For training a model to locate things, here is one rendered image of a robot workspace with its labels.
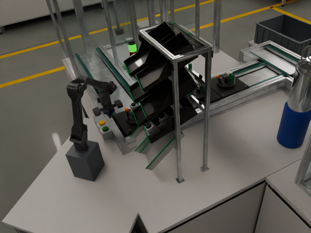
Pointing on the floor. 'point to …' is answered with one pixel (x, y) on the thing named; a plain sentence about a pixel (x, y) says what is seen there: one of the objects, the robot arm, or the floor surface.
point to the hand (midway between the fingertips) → (109, 113)
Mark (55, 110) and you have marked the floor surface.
